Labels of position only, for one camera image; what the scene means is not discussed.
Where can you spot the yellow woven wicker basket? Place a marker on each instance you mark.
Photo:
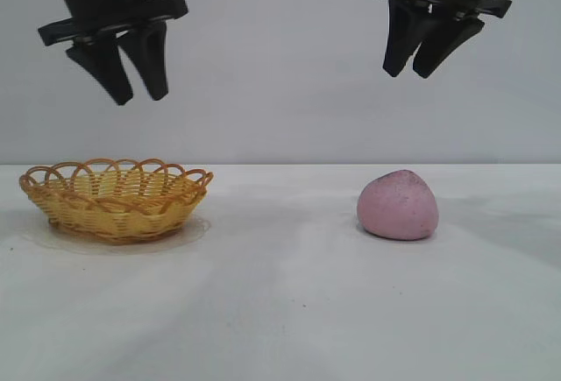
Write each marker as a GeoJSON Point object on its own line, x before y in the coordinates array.
{"type": "Point", "coordinates": [118, 219]}

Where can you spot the pink peach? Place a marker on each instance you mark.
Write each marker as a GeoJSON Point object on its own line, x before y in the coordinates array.
{"type": "Point", "coordinates": [396, 208]}

